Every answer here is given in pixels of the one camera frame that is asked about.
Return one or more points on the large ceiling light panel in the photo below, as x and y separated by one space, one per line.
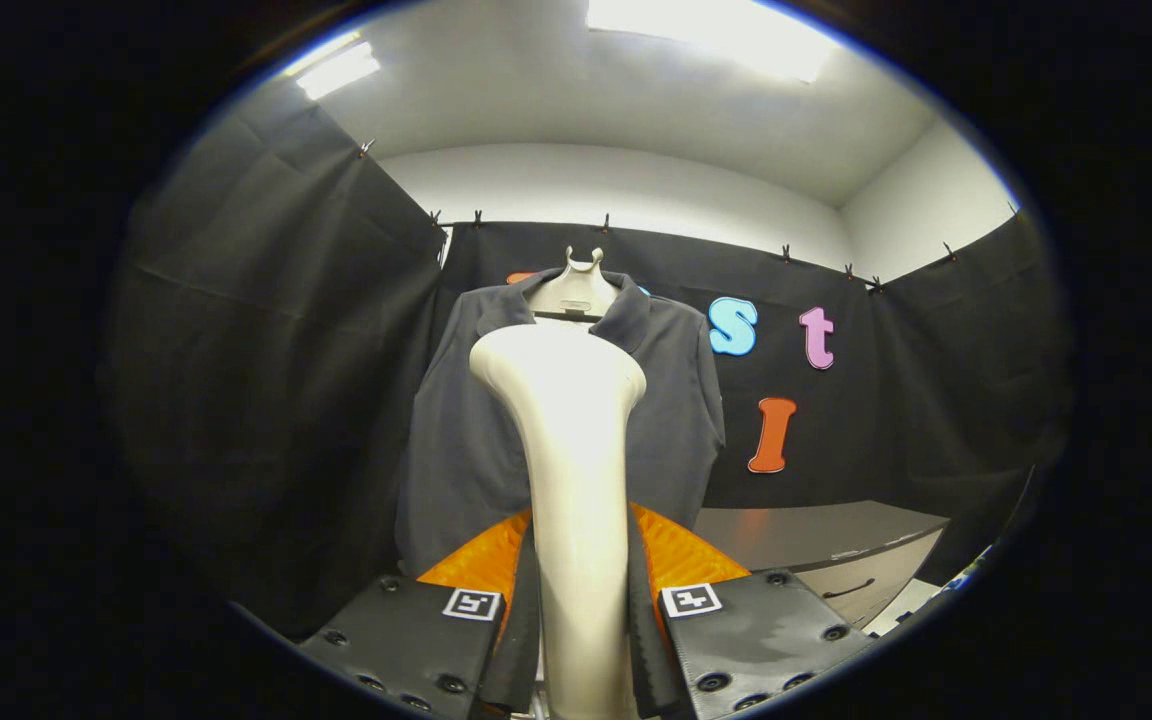
716 30

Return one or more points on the grey drawer cabinet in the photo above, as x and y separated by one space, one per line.
806 535

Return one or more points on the dark grey collared shirt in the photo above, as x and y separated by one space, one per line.
466 450

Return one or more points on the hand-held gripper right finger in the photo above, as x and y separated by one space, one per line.
648 660

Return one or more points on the cream garment hanger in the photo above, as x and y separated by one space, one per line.
576 295

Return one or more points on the small ceiling light panel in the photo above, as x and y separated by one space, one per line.
336 70

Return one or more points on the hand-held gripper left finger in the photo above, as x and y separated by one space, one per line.
521 650

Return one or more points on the row of small backdrop clips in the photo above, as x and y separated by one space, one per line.
477 218

